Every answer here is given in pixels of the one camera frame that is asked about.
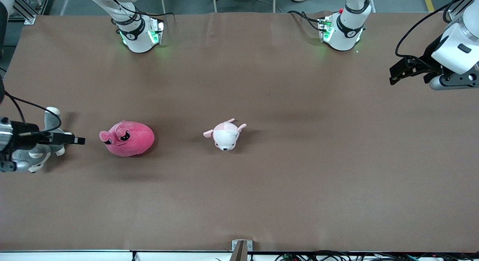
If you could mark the white pink plush puppy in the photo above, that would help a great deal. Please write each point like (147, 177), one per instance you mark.
(226, 139)

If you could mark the pink round plush toy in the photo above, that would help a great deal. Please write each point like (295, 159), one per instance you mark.
(134, 141)

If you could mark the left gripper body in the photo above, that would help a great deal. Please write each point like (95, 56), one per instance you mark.
(427, 58)

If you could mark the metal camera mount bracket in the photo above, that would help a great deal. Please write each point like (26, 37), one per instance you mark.
(241, 251)

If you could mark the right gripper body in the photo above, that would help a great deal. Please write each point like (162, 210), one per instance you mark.
(24, 135)

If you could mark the brown table mat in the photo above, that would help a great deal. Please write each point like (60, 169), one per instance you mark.
(239, 201)

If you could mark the white table edge rail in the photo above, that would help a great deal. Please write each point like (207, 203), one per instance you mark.
(75, 255)

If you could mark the grey husky plush toy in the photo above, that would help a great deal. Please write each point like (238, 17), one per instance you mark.
(41, 154)

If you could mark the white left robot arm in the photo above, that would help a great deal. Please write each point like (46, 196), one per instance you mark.
(344, 36)

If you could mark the aluminium frame profile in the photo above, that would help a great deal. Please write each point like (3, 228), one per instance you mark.
(454, 14)
(28, 17)

